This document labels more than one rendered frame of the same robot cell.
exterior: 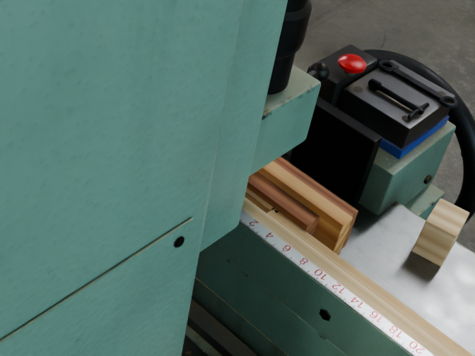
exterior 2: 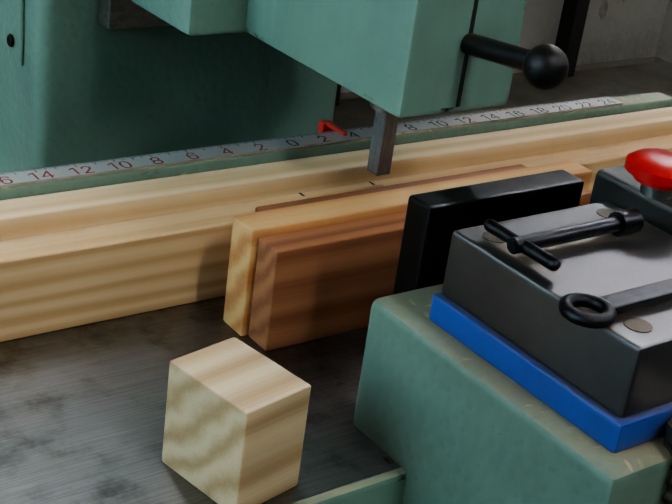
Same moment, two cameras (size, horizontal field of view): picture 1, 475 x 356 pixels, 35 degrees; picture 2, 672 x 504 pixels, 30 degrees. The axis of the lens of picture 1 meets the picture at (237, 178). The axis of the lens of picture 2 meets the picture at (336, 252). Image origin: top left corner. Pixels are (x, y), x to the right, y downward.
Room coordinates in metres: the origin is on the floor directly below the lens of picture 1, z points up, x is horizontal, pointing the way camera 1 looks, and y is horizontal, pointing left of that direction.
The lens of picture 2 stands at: (0.70, -0.59, 1.19)
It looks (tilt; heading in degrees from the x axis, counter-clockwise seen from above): 25 degrees down; 106
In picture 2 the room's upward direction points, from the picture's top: 8 degrees clockwise
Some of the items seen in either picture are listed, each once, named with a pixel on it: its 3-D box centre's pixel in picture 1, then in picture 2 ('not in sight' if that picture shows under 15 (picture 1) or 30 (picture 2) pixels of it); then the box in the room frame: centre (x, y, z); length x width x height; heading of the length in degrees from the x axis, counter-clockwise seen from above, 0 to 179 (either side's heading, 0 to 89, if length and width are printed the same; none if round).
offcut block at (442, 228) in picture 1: (440, 232); (234, 424); (0.56, -0.21, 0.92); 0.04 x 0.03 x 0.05; 156
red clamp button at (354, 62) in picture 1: (352, 63); (662, 168); (0.68, -0.09, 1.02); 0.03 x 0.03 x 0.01
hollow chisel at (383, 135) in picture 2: not in sight; (385, 127); (0.54, 0.00, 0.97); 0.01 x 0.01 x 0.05; 55
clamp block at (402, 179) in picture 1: (364, 147); (586, 435); (0.68, -0.14, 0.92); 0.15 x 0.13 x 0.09; 55
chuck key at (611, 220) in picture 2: (395, 97); (576, 232); (0.66, -0.15, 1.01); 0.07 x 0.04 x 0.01; 55
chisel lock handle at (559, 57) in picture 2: (305, 79); (510, 51); (0.60, -0.05, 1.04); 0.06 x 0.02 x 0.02; 145
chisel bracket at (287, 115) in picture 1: (234, 126); (379, 15); (0.53, 0.01, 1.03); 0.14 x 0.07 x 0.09; 145
